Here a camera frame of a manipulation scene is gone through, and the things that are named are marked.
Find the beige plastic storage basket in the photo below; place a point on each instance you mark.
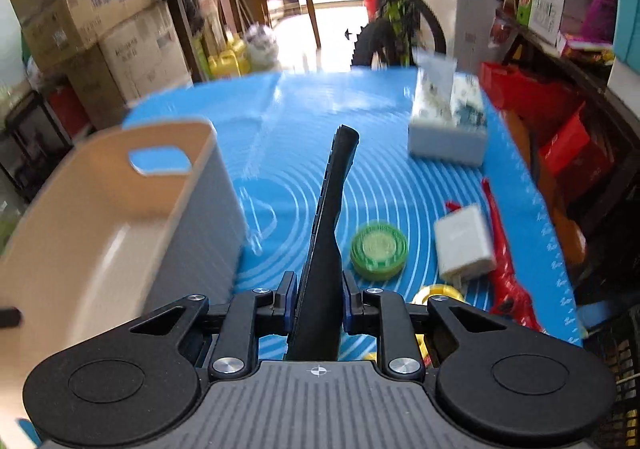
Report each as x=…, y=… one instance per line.
x=100, y=239

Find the cluttered wooden rack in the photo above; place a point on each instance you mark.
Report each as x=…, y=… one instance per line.
x=200, y=14

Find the yellow tape roll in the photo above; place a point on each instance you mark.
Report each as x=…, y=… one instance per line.
x=442, y=291

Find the dark wooden shelf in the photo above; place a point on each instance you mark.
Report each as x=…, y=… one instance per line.
x=590, y=74

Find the flat red gift box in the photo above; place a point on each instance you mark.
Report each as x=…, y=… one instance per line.
x=530, y=96

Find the red plastic tool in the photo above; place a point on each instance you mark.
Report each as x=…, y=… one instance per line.
x=505, y=254

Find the green and white box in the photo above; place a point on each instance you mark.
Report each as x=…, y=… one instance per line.
x=542, y=4

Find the blue silicone mat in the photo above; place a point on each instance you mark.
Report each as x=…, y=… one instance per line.
x=300, y=119

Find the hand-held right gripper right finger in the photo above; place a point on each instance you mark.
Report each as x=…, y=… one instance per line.
x=347, y=309

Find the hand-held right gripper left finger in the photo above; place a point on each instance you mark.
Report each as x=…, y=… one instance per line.
x=290, y=301

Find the wooden chair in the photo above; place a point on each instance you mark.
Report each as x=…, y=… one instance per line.
x=290, y=4

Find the yellow plastic jugs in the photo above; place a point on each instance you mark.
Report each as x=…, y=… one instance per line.
x=227, y=60

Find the green and black bicycle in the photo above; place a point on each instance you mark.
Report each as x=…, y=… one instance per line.
x=400, y=14

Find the white plastic bag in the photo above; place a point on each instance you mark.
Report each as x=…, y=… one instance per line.
x=263, y=49

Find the white charger plug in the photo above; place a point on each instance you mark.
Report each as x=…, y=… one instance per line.
x=462, y=241

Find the wide printed cardboard box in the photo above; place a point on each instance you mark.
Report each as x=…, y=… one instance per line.
x=85, y=9

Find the small red gift box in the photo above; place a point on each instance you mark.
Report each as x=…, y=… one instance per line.
x=575, y=154

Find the black plastic crate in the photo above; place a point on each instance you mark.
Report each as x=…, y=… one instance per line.
x=615, y=364

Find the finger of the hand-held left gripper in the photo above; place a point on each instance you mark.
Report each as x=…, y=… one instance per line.
x=9, y=317

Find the green round lid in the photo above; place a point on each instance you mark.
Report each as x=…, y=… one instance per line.
x=378, y=249

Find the printed tissue pack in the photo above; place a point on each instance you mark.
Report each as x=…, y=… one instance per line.
x=445, y=129

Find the teal plastic bin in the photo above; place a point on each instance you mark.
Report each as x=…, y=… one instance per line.
x=627, y=9

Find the tall plain cardboard box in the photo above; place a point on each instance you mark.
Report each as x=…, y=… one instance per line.
x=145, y=59

